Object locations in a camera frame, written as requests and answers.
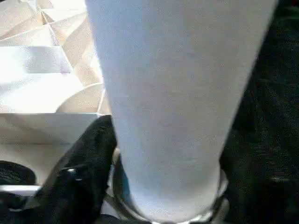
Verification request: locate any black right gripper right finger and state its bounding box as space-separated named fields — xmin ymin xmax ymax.
xmin=219 ymin=125 xmax=299 ymax=224

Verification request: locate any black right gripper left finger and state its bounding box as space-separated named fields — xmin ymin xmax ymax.
xmin=32 ymin=115 xmax=118 ymax=224

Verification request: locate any white plastic table leg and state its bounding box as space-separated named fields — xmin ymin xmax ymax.
xmin=85 ymin=0 xmax=280 ymax=222

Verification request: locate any black glossy mat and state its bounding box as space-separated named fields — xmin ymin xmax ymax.
xmin=0 ymin=0 xmax=299 ymax=224

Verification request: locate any white plastic table top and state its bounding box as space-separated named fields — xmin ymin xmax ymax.
xmin=0 ymin=0 xmax=231 ymax=222

